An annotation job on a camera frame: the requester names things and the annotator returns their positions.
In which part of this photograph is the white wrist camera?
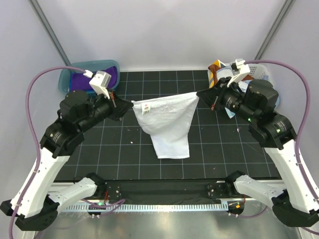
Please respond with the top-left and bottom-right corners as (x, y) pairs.
(83, 70), (112, 100)
(227, 58), (250, 87)

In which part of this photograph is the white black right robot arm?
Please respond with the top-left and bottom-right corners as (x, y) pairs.
(196, 77), (319, 228)

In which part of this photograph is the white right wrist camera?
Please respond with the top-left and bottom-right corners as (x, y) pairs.
(227, 58), (250, 87)

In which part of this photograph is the light blue towel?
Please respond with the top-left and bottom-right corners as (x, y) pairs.
(225, 82), (280, 119)

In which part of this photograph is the white laundry basket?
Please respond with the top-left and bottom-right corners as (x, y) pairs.
(248, 64), (269, 80)

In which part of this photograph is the brown towel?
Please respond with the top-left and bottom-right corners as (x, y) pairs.
(208, 64), (221, 76)

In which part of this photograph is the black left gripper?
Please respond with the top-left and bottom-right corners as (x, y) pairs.
(77, 88), (133, 133)

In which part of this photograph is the black grid cutting mat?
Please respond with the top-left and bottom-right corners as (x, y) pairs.
(46, 70), (285, 181)

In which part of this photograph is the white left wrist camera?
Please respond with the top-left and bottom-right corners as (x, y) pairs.
(83, 70), (112, 100)

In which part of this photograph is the teal transparent plastic bin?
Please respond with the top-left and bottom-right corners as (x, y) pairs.
(58, 60), (120, 96)

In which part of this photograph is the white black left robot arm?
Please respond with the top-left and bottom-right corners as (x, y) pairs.
(0, 91), (133, 231)

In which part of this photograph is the purple towel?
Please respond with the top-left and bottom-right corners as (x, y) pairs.
(69, 66), (119, 91)

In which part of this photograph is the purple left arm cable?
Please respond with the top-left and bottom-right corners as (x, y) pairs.
(8, 66), (127, 239)

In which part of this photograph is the slotted cable duct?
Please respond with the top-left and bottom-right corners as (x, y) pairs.
(63, 202), (228, 213)

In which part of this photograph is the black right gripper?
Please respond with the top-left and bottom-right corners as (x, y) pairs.
(197, 76), (258, 123)

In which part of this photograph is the white printed towel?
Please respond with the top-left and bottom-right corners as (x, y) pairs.
(216, 67), (234, 80)

